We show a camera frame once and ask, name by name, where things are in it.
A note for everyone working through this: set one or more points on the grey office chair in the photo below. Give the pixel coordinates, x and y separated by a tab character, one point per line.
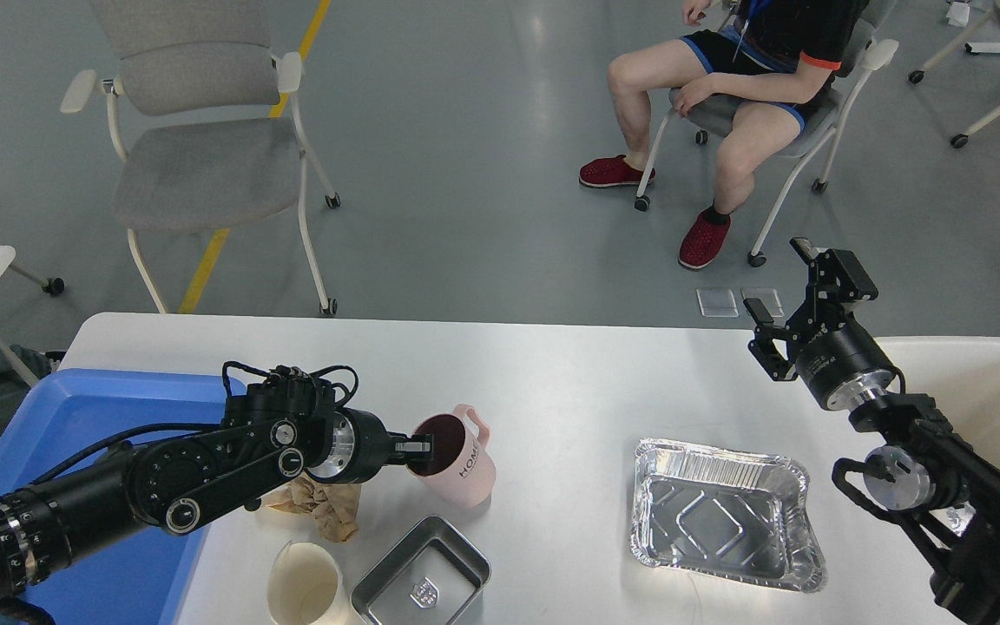
178	56
715	116

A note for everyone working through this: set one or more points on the aluminium foil tray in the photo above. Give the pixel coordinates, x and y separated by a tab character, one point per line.
730	514

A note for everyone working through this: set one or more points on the grey office chair right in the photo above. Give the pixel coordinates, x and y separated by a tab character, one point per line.
715	116

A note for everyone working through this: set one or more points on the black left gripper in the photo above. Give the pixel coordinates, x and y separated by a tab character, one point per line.
360	446

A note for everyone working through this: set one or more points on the grey office chair left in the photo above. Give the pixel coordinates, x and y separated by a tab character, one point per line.
178	56

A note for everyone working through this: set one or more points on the person in shorts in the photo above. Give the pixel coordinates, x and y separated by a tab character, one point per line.
777	59

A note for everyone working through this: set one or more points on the pink plastic mug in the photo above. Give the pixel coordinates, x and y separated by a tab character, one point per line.
461	470

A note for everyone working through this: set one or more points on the white plastic bin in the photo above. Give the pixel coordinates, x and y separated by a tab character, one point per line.
963	375

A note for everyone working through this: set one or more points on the small steel tray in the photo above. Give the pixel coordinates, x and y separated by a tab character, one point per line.
433	575

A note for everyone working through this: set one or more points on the white paper cup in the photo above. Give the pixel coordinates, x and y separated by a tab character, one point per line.
306	586

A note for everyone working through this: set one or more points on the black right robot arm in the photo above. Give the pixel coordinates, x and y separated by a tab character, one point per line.
925	478

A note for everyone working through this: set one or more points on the brown paper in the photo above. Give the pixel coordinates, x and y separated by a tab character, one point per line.
334	508

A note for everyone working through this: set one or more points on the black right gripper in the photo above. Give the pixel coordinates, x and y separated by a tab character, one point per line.
838	361

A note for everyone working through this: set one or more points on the blue plastic tray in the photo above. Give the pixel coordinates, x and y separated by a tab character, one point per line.
138	579

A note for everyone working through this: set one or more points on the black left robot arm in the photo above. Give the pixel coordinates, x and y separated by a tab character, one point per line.
180	477

